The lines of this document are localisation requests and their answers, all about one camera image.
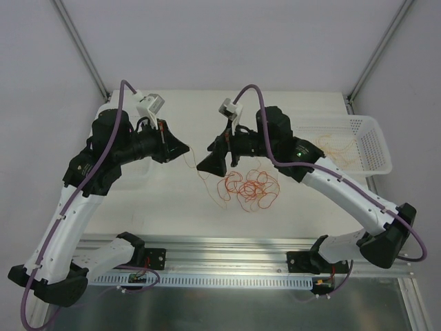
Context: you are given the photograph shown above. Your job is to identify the white plastic basket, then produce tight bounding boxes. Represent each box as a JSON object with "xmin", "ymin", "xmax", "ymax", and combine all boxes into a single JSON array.
[
  {"xmin": 112, "ymin": 159, "xmax": 152, "ymax": 190},
  {"xmin": 291, "ymin": 114, "xmax": 393, "ymax": 177}
]

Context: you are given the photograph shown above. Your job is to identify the orange wire bundle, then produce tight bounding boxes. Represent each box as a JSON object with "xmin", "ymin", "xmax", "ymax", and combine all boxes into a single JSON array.
[{"xmin": 216, "ymin": 167, "xmax": 280, "ymax": 214}]

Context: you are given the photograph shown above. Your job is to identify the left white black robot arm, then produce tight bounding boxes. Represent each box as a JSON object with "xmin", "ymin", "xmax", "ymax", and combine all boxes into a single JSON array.
[{"xmin": 8, "ymin": 109, "xmax": 189, "ymax": 307}]

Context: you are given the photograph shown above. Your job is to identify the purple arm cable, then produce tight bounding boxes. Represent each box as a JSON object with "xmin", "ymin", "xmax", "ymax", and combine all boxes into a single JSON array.
[
  {"xmin": 234, "ymin": 84, "xmax": 428, "ymax": 262},
  {"xmin": 20, "ymin": 79, "xmax": 139, "ymax": 330}
]

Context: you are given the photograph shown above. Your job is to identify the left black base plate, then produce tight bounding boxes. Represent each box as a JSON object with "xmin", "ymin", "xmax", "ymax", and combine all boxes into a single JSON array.
[{"xmin": 133, "ymin": 248, "xmax": 167, "ymax": 270}]

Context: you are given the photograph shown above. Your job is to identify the yellow wires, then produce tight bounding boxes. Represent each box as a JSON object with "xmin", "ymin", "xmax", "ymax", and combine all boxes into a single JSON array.
[{"xmin": 182, "ymin": 136, "xmax": 366, "ymax": 211}]

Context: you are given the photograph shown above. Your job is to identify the left white plastic basket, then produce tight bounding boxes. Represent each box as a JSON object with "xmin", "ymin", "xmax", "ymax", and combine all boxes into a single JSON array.
[{"xmin": 112, "ymin": 159, "xmax": 152, "ymax": 190}]

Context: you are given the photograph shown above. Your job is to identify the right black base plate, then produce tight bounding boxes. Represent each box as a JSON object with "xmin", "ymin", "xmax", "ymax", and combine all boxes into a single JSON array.
[{"xmin": 286, "ymin": 251, "xmax": 349, "ymax": 275}]

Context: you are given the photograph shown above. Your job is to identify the white slotted cable duct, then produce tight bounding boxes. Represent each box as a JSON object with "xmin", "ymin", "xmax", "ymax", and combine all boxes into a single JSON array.
[{"xmin": 92, "ymin": 272, "xmax": 313, "ymax": 291}]

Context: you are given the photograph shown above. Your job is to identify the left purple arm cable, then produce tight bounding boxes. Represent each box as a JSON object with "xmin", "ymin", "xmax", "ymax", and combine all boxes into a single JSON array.
[{"xmin": 20, "ymin": 79, "xmax": 139, "ymax": 330}]

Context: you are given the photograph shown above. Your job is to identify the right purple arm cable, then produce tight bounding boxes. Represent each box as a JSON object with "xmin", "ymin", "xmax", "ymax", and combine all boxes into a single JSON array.
[{"xmin": 234, "ymin": 84, "xmax": 428, "ymax": 262}]

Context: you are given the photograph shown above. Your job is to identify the aluminium frame post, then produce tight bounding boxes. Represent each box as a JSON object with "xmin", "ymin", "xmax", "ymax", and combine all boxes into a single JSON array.
[
  {"xmin": 50, "ymin": 0, "xmax": 110, "ymax": 101},
  {"xmin": 346, "ymin": 0, "xmax": 416, "ymax": 107}
]

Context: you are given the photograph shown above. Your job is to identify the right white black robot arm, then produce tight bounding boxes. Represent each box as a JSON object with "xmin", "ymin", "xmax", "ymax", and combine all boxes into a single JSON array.
[{"xmin": 196, "ymin": 106, "xmax": 416, "ymax": 274}]

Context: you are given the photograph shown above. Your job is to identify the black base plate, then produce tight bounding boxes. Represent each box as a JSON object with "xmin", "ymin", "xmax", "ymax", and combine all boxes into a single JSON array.
[
  {"xmin": 286, "ymin": 251, "xmax": 349, "ymax": 275},
  {"xmin": 133, "ymin": 248, "xmax": 167, "ymax": 270}
]

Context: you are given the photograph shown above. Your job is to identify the aluminium mounting rail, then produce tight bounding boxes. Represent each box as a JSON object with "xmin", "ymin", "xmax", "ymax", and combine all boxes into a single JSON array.
[{"xmin": 74, "ymin": 234, "xmax": 415, "ymax": 279}]

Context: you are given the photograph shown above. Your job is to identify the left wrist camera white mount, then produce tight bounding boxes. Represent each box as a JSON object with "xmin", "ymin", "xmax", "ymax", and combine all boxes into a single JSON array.
[{"xmin": 133, "ymin": 90, "xmax": 165, "ymax": 130}]

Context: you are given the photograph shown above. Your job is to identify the left aluminium frame post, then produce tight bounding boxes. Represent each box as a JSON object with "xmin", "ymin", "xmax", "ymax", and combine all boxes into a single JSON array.
[{"xmin": 50, "ymin": 0, "xmax": 110, "ymax": 101}]

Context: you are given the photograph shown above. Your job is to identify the right aluminium frame post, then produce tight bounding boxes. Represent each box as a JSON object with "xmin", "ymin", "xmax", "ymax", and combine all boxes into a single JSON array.
[{"xmin": 346, "ymin": 0, "xmax": 416, "ymax": 107}]

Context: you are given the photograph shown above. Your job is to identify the right white plastic basket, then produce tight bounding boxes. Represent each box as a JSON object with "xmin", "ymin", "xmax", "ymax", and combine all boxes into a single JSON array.
[{"xmin": 291, "ymin": 114, "xmax": 393, "ymax": 177}]

